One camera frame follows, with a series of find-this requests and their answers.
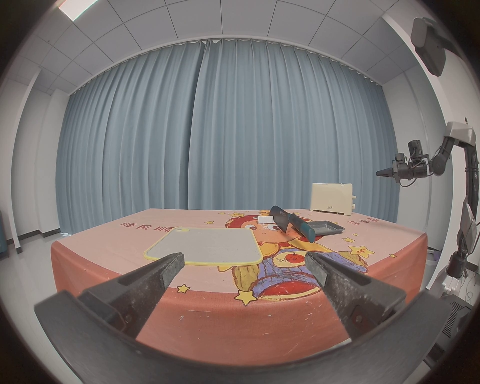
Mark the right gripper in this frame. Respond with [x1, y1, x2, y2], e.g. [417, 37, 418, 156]
[391, 160, 428, 183]

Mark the blue curtain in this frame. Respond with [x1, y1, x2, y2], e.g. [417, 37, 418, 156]
[55, 37, 399, 234]

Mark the knife with blue-green handle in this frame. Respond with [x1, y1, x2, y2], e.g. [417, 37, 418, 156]
[270, 205, 316, 244]

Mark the cutting board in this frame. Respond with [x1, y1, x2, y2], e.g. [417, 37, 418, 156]
[143, 227, 264, 267]

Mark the dark grey tray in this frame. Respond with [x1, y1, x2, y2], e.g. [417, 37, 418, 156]
[300, 220, 345, 237]

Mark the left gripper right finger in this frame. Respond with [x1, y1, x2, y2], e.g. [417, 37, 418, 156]
[304, 251, 407, 344]

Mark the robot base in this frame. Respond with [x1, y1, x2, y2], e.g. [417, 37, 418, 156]
[425, 264, 480, 372]

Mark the ceiling light panel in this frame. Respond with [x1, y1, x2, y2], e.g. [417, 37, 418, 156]
[58, 0, 100, 20]

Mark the cream toaster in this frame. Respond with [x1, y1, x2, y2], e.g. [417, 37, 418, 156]
[310, 182, 356, 216]

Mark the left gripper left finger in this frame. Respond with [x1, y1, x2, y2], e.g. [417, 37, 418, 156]
[77, 252, 185, 340]

